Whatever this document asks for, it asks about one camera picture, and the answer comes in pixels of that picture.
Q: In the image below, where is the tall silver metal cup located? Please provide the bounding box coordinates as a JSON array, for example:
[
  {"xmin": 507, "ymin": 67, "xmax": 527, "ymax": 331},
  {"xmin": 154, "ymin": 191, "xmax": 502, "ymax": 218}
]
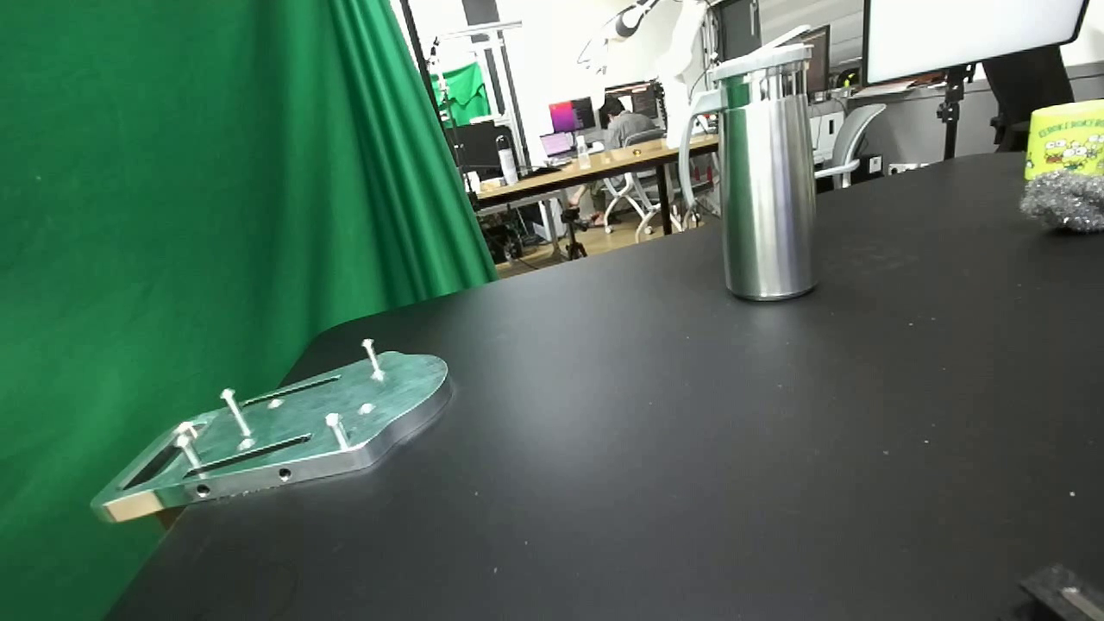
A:
[{"xmin": 715, "ymin": 67, "xmax": 825, "ymax": 307}]

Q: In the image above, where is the long wooden desk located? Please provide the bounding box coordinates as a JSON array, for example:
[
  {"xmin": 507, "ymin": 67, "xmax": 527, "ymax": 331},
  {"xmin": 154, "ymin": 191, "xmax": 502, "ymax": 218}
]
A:
[{"xmin": 470, "ymin": 132, "xmax": 725, "ymax": 265}]

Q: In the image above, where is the small black desk monitor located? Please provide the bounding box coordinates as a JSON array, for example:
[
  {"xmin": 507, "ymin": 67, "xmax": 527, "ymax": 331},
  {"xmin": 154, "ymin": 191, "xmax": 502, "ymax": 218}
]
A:
[{"xmin": 445, "ymin": 116, "xmax": 502, "ymax": 180}]

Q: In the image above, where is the silver bolt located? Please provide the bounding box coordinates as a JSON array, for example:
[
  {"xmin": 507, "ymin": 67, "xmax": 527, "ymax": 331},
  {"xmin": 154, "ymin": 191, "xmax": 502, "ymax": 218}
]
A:
[
  {"xmin": 216, "ymin": 387, "xmax": 257, "ymax": 449},
  {"xmin": 358, "ymin": 336, "xmax": 389, "ymax": 387},
  {"xmin": 322, "ymin": 411, "xmax": 354, "ymax": 456},
  {"xmin": 170, "ymin": 421, "xmax": 207, "ymax": 476}
]

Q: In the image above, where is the pink-screen monitor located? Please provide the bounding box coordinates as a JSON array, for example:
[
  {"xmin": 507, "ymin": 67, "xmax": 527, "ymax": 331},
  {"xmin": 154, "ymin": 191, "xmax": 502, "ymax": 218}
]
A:
[{"xmin": 545, "ymin": 96, "xmax": 600, "ymax": 137}]

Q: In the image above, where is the seated person in grey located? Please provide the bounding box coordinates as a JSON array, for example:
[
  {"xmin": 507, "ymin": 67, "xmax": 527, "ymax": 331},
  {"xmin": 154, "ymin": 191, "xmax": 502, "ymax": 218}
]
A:
[{"xmin": 595, "ymin": 93, "xmax": 669, "ymax": 152}]

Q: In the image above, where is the small green backdrop cloth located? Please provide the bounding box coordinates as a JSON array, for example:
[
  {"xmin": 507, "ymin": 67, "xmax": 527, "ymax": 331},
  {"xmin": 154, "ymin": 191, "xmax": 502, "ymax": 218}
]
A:
[{"xmin": 438, "ymin": 63, "xmax": 498, "ymax": 129}]

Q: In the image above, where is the black backdrop stand pole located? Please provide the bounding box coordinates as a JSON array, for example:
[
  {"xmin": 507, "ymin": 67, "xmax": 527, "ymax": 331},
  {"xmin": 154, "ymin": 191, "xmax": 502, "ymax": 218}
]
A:
[{"xmin": 392, "ymin": 0, "xmax": 455, "ymax": 114}]

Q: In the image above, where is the large green backdrop cloth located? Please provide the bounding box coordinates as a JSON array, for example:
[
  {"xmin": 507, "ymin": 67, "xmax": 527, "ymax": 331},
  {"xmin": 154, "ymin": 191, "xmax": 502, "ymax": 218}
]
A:
[{"xmin": 0, "ymin": 0, "xmax": 500, "ymax": 621}]

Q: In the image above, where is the black monitor stand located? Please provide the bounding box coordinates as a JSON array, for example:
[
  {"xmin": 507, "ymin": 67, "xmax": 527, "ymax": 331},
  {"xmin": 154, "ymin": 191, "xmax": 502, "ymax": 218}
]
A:
[{"xmin": 935, "ymin": 63, "xmax": 971, "ymax": 161}]

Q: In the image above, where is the large black-framed computer monitor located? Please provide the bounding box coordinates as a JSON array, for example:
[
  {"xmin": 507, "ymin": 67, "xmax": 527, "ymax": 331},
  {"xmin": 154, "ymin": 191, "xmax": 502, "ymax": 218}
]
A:
[{"xmin": 858, "ymin": 0, "xmax": 1092, "ymax": 89}]

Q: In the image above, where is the yellow-green printed mug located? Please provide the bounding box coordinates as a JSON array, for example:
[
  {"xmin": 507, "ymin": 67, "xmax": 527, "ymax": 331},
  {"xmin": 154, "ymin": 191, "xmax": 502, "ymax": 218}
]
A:
[{"xmin": 1020, "ymin": 96, "xmax": 1104, "ymax": 188}]

